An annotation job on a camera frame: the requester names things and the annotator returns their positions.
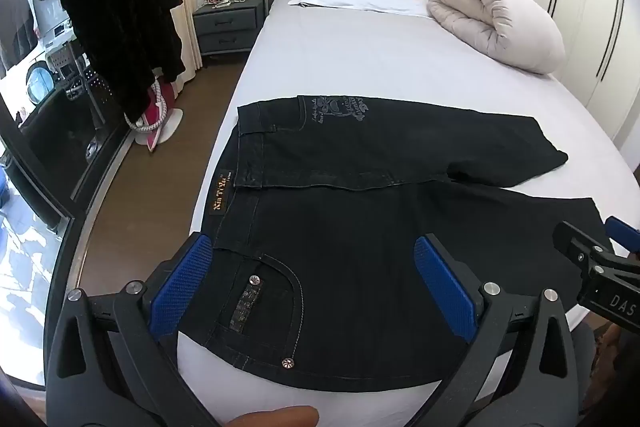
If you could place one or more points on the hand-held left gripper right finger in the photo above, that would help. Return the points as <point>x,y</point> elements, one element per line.
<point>442,287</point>

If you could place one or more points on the black hanging garment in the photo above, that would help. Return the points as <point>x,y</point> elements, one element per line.
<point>122,17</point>

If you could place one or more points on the bed with white sheet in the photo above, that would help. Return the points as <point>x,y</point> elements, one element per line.
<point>380,52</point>

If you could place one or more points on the beige folded duvet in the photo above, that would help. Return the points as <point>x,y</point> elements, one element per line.
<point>492,19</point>

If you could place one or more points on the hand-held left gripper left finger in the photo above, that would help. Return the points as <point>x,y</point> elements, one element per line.
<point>182,287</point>

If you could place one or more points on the grey nightstand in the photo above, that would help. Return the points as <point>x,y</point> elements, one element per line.
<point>227,27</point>

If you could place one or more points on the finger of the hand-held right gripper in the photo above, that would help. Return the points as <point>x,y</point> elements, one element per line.
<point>622,232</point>
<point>575,238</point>

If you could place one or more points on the white washing machine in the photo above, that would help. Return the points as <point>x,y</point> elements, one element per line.
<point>40,79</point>

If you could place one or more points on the black framed glass door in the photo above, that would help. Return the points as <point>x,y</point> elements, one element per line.
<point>60,147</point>

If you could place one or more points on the white wardrobe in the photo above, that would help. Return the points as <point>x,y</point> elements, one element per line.
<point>590,7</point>

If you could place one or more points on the pink and white iron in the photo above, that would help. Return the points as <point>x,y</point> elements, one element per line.
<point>157,109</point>

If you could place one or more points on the black pants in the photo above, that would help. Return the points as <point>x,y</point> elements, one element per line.
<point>350,232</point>

